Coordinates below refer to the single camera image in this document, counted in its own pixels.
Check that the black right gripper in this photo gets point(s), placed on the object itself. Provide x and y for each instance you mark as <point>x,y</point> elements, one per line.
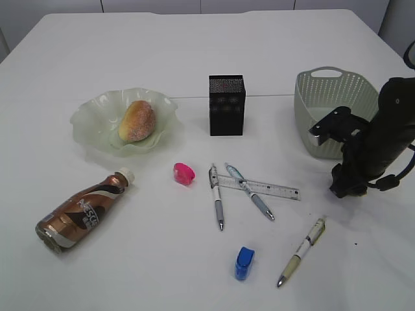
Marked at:
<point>350,177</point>

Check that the sugared bread loaf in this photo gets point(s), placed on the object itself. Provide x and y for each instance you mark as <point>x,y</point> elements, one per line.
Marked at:
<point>138,122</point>

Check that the brown Nescafe coffee bottle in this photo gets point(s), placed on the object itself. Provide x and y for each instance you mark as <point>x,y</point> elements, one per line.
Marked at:
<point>74,219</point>

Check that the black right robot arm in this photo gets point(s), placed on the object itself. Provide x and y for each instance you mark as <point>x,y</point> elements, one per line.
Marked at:
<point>392,131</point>

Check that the beige white pen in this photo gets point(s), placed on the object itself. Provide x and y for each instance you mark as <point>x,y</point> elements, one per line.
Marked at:
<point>309,241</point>

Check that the green plastic woven basket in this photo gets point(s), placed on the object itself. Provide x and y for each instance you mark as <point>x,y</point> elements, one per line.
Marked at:
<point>319,91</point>

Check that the blue grey pen crossed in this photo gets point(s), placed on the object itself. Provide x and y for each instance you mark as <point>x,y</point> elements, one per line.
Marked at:
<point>259,203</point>

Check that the blue pencil sharpener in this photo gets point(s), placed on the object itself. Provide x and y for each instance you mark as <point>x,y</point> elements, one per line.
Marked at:
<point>243,263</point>

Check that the white grey pen left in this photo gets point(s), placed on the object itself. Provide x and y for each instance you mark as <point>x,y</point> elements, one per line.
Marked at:
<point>216,197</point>

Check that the black mesh pen holder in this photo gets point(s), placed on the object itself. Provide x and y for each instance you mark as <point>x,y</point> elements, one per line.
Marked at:
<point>227,97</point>

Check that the pink pencil sharpener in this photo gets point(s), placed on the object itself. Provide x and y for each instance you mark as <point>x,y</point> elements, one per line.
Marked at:
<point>183,174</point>

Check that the frosted green ruffled glass plate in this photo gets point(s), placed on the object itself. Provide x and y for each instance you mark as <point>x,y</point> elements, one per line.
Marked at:
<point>96,122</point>

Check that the clear plastic ruler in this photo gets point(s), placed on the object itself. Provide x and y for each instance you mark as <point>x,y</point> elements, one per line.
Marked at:
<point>256,187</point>

